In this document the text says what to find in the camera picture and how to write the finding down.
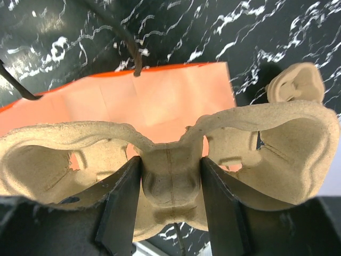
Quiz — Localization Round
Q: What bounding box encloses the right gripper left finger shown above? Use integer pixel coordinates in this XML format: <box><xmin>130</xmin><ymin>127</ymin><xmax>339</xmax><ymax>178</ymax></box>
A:
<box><xmin>60</xmin><ymin>156</ymin><xmax>141</xmax><ymax>255</ymax></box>

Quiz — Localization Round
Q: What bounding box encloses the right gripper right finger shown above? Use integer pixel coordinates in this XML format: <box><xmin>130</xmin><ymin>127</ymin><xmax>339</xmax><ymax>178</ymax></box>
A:
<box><xmin>201</xmin><ymin>157</ymin><xmax>292</xmax><ymax>255</ymax></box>

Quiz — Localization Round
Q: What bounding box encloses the pulp cup carrier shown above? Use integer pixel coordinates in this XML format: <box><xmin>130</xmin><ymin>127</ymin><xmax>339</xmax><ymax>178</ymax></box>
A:
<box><xmin>1</xmin><ymin>100</ymin><xmax>340</xmax><ymax>241</ymax></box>
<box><xmin>265</xmin><ymin>62</ymin><xmax>326</xmax><ymax>103</ymax></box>

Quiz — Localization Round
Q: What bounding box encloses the orange paper bag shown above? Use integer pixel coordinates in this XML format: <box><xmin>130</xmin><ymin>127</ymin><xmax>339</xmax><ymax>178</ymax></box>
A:
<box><xmin>0</xmin><ymin>0</ymin><xmax>237</xmax><ymax>171</ymax></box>

